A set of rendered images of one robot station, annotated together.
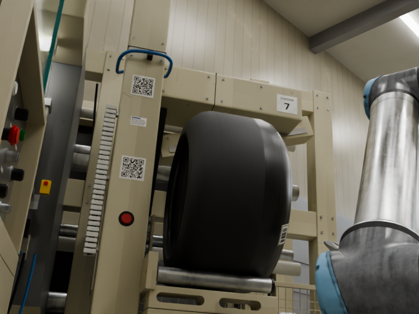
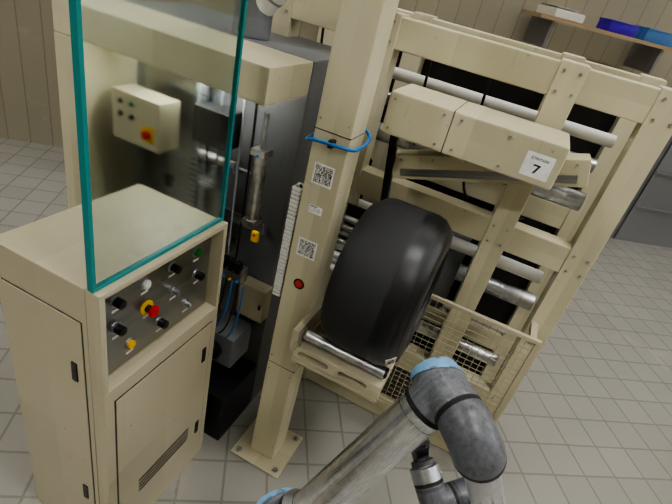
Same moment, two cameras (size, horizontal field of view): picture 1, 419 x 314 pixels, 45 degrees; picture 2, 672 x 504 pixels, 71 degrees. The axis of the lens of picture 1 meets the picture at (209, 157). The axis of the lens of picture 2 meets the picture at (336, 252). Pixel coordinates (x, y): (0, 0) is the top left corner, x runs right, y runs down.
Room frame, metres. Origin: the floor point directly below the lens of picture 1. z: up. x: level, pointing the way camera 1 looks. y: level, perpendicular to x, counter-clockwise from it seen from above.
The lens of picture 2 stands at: (0.23, -0.59, 2.10)
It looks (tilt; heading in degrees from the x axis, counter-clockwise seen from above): 31 degrees down; 30
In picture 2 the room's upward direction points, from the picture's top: 15 degrees clockwise
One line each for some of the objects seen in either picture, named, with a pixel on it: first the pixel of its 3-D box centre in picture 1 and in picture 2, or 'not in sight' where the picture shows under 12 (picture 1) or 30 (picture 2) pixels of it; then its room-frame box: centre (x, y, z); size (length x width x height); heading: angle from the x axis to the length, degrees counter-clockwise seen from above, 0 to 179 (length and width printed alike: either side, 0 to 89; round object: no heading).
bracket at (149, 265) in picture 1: (143, 281); (318, 313); (1.53, 0.18, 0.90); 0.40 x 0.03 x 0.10; 13
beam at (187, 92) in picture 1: (224, 106); (474, 132); (1.89, -0.05, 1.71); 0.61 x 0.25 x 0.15; 103
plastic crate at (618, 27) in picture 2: not in sight; (617, 27); (5.57, 0.24, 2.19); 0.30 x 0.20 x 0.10; 134
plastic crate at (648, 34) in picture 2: not in sight; (653, 36); (5.84, -0.05, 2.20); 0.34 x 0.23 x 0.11; 134
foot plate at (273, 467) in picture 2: not in sight; (267, 443); (1.49, 0.25, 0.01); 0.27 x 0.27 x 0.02; 13
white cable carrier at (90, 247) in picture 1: (102, 177); (289, 243); (1.44, 0.32, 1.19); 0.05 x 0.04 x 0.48; 13
